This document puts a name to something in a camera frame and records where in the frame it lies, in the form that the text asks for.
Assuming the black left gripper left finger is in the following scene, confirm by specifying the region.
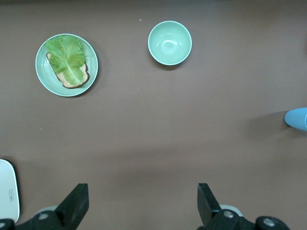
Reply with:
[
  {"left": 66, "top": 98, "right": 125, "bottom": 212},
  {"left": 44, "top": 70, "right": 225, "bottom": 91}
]
[{"left": 0, "top": 183, "right": 90, "bottom": 230}]

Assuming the toasted bread slice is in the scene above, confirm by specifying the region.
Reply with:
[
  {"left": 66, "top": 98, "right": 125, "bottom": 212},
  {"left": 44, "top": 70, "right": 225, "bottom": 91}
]
[{"left": 45, "top": 52, "right": 91, "bottom": 89}]

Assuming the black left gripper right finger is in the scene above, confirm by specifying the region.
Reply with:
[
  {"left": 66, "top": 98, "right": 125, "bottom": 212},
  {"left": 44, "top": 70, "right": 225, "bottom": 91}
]
[{"left": 197, "top": 183, "right": 291, "bottom": 230}]

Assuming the blue plastic cup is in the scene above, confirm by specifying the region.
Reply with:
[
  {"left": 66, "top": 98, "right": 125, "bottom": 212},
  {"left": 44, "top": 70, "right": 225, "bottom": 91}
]
[{"left": 284, "top": 107, "right": 307, "bottom": 132}]

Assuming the mint green bowl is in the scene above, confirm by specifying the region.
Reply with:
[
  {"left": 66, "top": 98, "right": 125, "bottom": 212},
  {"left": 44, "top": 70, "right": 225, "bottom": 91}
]
[{"left": 147, "top": 20, "right": 193, "bottom": 66}]

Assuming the green lettuce leaf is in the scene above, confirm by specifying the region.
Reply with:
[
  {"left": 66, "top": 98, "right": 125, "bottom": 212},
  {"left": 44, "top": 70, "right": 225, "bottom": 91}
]
[{"left": 44, "top": 35, "right": 87, "bottom": 85}]

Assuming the brown table cover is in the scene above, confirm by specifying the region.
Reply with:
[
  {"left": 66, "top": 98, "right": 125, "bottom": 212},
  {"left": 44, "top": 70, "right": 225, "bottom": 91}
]
[{"left": 0, "top": 0, "right": 307, "bottom": 230}]

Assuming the mint green plate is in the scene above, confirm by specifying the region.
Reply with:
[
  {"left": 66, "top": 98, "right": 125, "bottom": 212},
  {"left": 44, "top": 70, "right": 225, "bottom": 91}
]
[{"left": 35, "top": 33, "right": 99, "bottom": 98}]

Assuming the white toaster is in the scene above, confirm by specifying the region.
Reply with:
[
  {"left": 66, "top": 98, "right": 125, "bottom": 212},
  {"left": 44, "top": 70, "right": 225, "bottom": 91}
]
[{"left": 0, "top": 159, "right": 20, "bottom": 225}]

